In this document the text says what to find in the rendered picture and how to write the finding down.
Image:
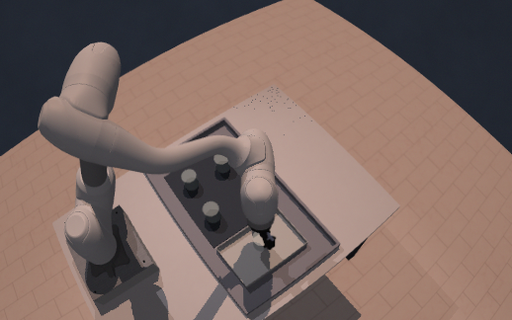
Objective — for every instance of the translucent grey cylinder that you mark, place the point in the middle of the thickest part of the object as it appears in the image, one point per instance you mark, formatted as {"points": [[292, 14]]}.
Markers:
{"points": [[221, 163], [258, 242], [211, 212], [190, 179]]}

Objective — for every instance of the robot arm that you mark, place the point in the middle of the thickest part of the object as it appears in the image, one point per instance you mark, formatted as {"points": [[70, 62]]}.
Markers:
{"points": [[77, 123]]}

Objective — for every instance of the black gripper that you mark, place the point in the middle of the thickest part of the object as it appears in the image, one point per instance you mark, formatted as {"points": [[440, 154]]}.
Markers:
{"points": [[268, 240]]}

